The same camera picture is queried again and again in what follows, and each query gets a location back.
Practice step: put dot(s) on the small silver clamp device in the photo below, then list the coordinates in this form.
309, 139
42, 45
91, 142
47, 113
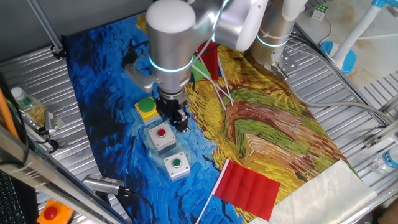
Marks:
49, 123

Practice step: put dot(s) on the small dark blue flag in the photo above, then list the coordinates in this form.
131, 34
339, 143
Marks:
228, 90

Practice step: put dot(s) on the rubik's cube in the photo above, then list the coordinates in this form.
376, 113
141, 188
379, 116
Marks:
319, 12

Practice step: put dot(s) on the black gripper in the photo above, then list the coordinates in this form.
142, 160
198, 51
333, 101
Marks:
166, 109

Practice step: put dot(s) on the white marbled sheet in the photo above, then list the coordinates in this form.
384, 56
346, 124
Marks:
320, 199

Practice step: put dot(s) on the white and blue desk lamp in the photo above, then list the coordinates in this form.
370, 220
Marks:
357, 31

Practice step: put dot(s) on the large red flag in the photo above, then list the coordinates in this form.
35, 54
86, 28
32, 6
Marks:
248, 189

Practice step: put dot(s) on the grey box red button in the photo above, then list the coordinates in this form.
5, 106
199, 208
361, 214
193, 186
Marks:
161, 141

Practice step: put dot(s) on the silver ribbed handheld device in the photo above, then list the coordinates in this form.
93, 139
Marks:
101, 184

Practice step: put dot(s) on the grey metal rod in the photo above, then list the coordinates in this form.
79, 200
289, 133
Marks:
46, 29

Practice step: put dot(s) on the aluminium frame beam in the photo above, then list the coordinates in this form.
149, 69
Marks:
46, 174

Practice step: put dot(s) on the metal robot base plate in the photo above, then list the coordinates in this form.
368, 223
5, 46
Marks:
289, 62

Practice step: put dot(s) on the aluminium profile bracket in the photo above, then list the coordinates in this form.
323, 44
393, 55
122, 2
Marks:
381, 135

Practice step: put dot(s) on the painted landscape print cloth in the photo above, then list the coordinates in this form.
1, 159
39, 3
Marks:
264, 130

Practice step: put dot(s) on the yellow box green mushroom button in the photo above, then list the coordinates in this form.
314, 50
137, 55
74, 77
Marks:
146, 107

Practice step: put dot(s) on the grey box green button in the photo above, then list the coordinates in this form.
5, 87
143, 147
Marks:
177, 170

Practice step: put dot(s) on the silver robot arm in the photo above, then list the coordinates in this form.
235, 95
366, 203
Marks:
171, 40

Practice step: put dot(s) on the small red flag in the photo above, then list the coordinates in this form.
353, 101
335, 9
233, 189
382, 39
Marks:
211, 60

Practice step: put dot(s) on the plastic bottle yellow liquid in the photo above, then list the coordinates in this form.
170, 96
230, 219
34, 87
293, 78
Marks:
28, 105

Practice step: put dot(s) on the water bottle blue label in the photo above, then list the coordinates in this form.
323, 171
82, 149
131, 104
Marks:
387, 160

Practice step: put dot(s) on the orange pole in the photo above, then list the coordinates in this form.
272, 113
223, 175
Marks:
7, 115

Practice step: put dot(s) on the black keyboard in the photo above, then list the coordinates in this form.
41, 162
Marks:
12, 202

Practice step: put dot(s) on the small green flag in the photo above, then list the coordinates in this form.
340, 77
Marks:
199, 73

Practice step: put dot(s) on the wrist camera with silver bracket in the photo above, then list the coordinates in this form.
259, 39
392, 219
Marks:
141, 77

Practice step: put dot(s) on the orange emergency stop box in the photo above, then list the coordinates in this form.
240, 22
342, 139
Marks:
54, 213

